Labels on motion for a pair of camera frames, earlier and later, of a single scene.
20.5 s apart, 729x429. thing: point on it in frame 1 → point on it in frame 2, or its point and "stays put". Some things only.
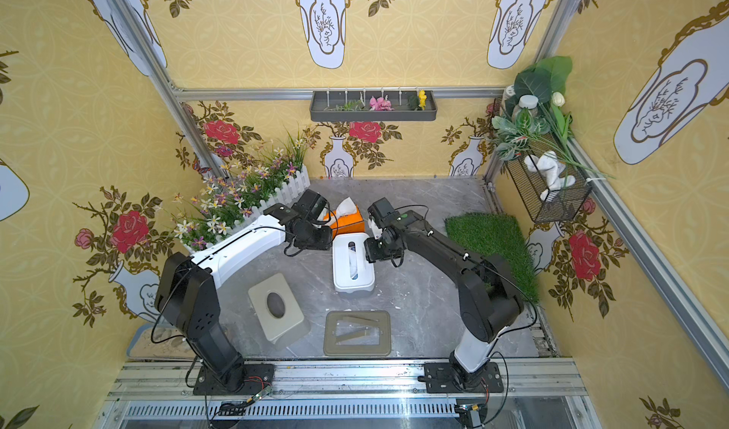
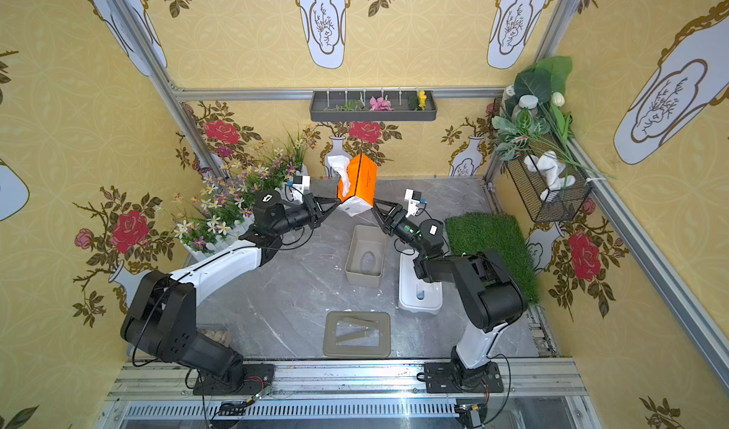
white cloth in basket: (548, 163) stays put
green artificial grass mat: (500, 234) stays put
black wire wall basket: (550, 182) stays put
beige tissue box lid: (279, 314) → (364, 264)
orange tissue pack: (346, 217) → (364, 178)
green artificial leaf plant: (537, 123) stays put
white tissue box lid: (352, 271) → (415, 294)
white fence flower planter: (247, 181) stays put
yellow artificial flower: (422, 99) stays put
